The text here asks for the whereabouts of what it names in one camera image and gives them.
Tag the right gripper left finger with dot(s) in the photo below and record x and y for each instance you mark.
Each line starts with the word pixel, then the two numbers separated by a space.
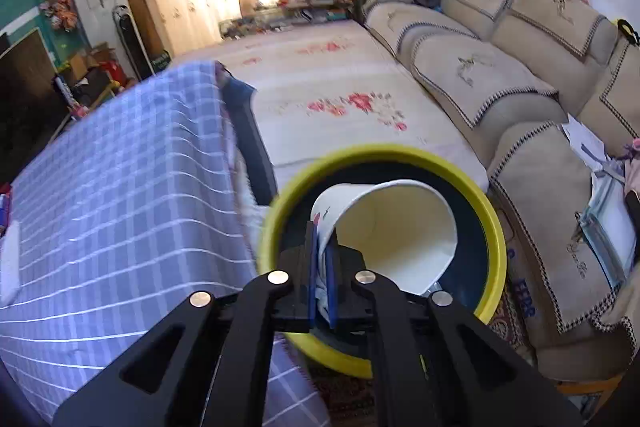
pixel 210 361

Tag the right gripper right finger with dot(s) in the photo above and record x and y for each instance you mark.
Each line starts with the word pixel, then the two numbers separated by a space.
pixel 434 363

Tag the white paper cup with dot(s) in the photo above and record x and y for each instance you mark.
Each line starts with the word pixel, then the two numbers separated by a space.
pixel 404 229

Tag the yellow rimmed trash bin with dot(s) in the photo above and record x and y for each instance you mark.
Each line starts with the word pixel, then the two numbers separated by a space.
pixel 475 278

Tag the blue checkered tablecloth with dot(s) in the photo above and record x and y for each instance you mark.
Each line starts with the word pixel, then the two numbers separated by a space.
pixel 141 204

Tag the paper stack on sofa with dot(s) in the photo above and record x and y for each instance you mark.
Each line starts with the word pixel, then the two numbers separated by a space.
pixel 605 222

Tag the blue tissue pack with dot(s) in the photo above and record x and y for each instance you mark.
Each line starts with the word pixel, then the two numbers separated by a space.
pixel 5 211

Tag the floral white bed sheet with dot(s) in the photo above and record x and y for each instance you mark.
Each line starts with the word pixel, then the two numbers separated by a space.
pixel 323 88

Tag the large black television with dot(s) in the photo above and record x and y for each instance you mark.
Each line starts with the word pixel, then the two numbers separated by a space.
pixel 30 108

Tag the beige sofa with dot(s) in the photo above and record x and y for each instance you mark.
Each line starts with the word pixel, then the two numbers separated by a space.
pixel 508 73

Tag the black tower fan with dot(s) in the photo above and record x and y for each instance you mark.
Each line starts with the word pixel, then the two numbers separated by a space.
pixel 132 42

